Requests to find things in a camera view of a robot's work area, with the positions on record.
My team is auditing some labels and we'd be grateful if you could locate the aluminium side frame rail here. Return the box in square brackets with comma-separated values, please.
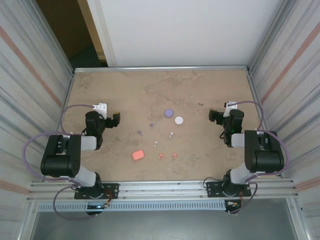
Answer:
[246, 71, 285, 178]
[44, 71, 76, 182]

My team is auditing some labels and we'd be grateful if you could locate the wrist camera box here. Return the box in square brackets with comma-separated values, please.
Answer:
[223, 100, 238, 118]
[91, 102, 109, 119]

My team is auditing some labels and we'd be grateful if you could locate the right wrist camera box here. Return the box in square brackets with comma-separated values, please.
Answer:
[223, 100, 238, 118]

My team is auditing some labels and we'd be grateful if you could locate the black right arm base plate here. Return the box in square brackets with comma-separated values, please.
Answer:
[205, 181, 252, 198]

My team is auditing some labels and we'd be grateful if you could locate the grey slotted cable duct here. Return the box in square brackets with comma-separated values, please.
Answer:
[36, 199, 227, 212]

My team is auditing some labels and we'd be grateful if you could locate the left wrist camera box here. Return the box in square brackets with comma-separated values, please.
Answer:
[91, 102, 109, 119]

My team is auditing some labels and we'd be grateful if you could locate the brown wooden door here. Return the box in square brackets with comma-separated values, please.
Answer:
[36, 0, 101, 61]

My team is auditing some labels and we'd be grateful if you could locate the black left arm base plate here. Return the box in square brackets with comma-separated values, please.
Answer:
[74, 183, 119, 200]

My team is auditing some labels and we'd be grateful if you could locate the aluminium mounting rail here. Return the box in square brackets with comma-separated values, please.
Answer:
[26, 178, 300, 202]

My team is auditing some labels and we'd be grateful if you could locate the aluminium table edge rail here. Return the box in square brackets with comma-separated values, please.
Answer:
[73, 65, 251, 74]

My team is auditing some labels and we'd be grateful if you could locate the beige door frame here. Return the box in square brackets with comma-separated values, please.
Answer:
[77, 0, 111, 68]

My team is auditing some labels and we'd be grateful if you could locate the pink earbud charging case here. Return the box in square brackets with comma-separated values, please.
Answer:
[131, 149, 146, 161]

